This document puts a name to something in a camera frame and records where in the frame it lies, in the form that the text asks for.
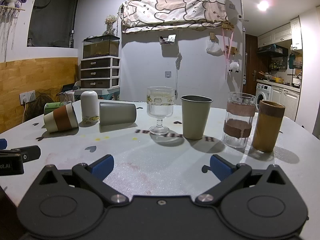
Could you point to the white washing machine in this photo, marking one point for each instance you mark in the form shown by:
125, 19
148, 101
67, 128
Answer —
263, 95

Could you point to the green can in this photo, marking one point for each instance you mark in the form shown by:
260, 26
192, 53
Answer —
53, 106

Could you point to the white drawer unit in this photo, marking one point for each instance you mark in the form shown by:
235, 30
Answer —
100, 72

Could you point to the glass cup with pink bands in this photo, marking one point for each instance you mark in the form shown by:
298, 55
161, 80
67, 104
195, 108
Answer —
238, 120

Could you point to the white kitchen wall cabinets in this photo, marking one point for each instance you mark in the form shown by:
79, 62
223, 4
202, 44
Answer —
280, 33

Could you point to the pink ribbon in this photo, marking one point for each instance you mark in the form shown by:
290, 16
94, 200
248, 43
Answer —
228, 52

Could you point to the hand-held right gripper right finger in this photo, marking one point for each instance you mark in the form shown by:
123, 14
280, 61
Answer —
221, 167

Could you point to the white wall socket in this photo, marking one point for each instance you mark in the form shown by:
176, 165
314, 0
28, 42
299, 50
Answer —
27, 97

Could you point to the dried flower vase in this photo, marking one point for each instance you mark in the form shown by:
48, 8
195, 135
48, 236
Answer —
110, 25

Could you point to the ribbed glass goblet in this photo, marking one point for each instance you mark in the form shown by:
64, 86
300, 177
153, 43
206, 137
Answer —
160, 105

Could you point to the white plush sheep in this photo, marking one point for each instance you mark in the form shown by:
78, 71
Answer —
234, 66

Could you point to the white kitchen base cabinet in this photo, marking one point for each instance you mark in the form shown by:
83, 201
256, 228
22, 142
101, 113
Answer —
285, 102

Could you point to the black range hood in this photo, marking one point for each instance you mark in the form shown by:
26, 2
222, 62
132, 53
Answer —
273, 50

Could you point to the glass fish tank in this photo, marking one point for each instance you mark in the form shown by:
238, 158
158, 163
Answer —
101, 46

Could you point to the printed blanket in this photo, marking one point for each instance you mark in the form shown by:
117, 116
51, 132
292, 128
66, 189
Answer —
175, 7

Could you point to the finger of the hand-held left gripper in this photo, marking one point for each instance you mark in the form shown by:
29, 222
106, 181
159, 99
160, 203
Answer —
2, 143
31, 153

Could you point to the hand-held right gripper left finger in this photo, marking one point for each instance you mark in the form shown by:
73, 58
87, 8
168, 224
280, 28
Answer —
102, 167

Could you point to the olive grey cup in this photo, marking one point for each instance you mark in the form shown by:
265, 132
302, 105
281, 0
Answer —
195, 120

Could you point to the white macrame wall hanging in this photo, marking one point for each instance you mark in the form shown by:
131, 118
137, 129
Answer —
8, 22

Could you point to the brown door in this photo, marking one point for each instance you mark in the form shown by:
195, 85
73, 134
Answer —
250, 62

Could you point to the white hanging bag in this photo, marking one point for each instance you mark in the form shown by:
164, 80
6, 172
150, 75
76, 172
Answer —
214, 48

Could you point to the white cup with brown sleeve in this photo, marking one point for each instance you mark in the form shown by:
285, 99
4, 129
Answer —
61, 118

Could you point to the white printed cup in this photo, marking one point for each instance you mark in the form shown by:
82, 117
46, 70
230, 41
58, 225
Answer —
89, 106

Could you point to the yellow brown cup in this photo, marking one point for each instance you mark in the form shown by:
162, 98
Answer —
267, 127

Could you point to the grey wall outlet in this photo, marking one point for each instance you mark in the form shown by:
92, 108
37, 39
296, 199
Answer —
167, 74

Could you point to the black net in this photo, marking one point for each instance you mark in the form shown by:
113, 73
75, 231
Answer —
40, 105

